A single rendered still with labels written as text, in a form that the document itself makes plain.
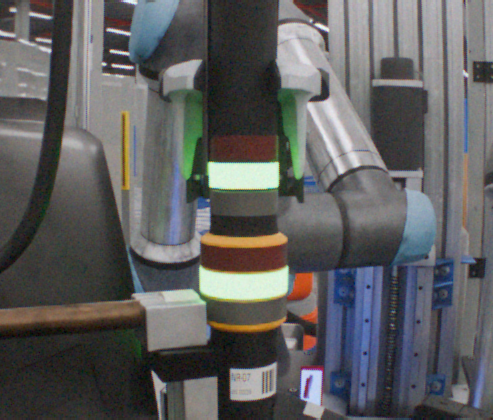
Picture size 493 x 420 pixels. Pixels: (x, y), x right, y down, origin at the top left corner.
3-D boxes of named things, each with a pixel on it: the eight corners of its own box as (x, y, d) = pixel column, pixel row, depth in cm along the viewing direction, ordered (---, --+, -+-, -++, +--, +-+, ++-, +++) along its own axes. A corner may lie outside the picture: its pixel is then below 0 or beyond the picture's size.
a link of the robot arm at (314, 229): (342, 297, 60) (344, 177, 59) (223, 307, 57) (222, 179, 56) (310, 281, 68) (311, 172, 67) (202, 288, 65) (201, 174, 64)
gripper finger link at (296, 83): (346, 185, 30) (304, 174, 39) (344, 56, 30) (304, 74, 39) (278, 186, 30) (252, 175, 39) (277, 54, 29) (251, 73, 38)
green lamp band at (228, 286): (218, 303, 31) (218, 277, 31) (188, 284, 35) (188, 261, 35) (302, 294, 32) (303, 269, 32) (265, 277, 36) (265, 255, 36)
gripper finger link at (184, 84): (196, 186, 30) (236, 175, 39) (196, 55, 29) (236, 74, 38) (131, 185, 31) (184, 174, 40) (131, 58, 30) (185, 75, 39)
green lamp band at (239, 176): (224, 190, 31) (224, 163, 31) (200, 185, 34) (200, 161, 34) (290, 188, 32) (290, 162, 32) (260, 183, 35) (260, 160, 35)
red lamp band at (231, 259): (218, 275, 31) (218, 249, 30) (188, 259, 35) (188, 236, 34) (303, 268, 32) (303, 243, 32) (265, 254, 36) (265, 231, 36)
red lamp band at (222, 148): (224, 161, 31) (224, 135, 31) (200, 159, 34) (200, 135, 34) (290, 160, 32) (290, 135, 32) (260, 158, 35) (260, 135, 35)
